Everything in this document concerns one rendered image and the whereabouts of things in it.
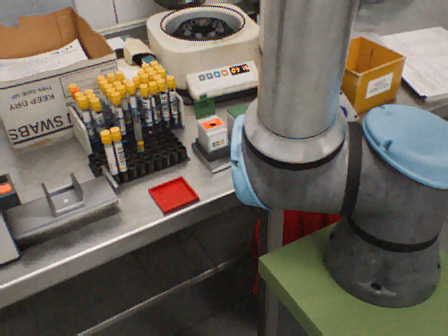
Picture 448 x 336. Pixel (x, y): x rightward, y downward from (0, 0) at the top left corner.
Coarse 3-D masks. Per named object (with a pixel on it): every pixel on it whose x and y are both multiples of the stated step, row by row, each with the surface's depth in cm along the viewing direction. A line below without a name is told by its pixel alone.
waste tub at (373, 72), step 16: (352, 48) 113; (368, 48) 112; (384, 48) 108; (352, 64) 116; (368, 64) 113; (384, 64) 102; (400, 64) 104; (352, 80) 101; (368, 80) 101; (384, 80) 104; (400, 80) 107; (352, 96) 103; (368, 96) 104; (384, 96) 107
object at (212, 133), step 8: (200, 120) 92; (208, 120) 92; (216, 120) 92; (200, 128) 92; (208, 128) 90; (216, 128) 90; (224, 128) 91; (200, 136) 93; (208, 136) 89; (216, 136) 90; (224, 136) 91; (208, 144) 91; (216, 144) 91; (224, 144) 92
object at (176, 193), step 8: (160, 184) 89; (168, 184) 89; (176, 184) 90; (184, 184) 89; (152, 192) 87; (160, 192) 88; (168, 192) 88; (176, 192) 88; (184, 192) 88; (192, 192) 87; (160, 200) 86; (168, 200) 86; (176, 200) 86; (184, 200) 86; (192, 200) 85; (160, 208) 85; (168, 208) 84; (176, 208) 84
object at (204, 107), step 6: (204, 96) 91; (210, 96) 91; (198, 102) 91; (204, 102) 91; (210, 102) 92; (198, 108) 91; (204, 108) 92; (210, 108) 92; (198, 114) 92; (204, 114) 92; (210, 114) 93
